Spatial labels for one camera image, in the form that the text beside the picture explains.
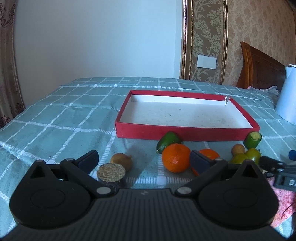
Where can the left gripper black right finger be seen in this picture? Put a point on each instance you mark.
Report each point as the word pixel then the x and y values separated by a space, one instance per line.
pixel 207 170

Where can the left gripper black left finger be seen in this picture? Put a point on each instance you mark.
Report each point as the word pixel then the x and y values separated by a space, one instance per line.
pixel 78 172

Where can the small orange tangerine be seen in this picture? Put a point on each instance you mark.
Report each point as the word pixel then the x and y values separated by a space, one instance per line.
pixel 208 154

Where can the dark sugarcane piece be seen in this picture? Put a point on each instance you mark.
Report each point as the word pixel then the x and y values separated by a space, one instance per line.
pixel 112 176

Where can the green tomato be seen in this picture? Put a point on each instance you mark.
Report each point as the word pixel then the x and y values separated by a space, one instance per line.
pixel 254 155
pixel 238 159

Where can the brown longan fruit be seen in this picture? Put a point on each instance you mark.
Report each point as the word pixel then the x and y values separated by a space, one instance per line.
pixel 122 159

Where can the green cucumber piece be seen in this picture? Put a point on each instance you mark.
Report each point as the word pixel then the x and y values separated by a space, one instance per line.
pixel 252 140

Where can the pink cloth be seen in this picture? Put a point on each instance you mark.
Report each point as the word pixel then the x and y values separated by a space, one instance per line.
pixel 286 201

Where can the large orange tangerine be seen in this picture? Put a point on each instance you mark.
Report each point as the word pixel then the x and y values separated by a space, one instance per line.
pixel 176 158

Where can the small brown longan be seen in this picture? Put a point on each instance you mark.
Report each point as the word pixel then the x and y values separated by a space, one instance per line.
pixel 238 149

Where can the green avocado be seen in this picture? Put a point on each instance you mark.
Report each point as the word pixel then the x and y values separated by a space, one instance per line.
pixel 168 139

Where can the teal checked bed sheet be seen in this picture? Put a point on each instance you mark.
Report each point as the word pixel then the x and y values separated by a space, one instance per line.
pixel 79 117

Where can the white electric kettle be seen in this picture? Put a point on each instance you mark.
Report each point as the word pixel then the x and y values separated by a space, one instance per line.
pixel 286 104

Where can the red shallow cardboard box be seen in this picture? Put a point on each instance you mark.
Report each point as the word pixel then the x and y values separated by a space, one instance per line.
pixel 149 115

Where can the patterned curtain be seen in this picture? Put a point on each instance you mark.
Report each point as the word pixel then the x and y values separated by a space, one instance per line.
pixel 11 97

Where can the wooden headboard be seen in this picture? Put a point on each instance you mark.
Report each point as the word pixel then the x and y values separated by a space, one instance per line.
pixel 260 70

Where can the white wall switch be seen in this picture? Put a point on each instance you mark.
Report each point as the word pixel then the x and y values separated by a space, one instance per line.
pixel 206 62

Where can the gold wall trim frame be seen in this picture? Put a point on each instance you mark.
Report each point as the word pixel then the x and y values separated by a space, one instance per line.
pixel 205 33

